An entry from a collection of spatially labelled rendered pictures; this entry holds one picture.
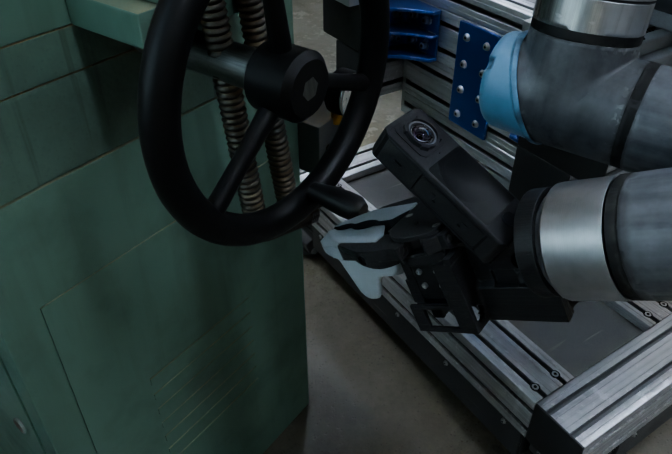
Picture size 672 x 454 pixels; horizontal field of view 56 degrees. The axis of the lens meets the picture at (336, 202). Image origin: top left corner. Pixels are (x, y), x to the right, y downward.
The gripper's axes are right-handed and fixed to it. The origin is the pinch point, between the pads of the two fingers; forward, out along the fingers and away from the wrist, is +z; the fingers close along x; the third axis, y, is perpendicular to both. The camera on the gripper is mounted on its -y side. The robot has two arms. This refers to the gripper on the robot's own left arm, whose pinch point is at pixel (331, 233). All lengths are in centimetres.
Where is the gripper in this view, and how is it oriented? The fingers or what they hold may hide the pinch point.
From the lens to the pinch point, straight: 54.0
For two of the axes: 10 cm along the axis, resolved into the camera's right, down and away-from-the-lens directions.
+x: 5.9, -4.7, 6.5
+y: 4.0, 8.7, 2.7
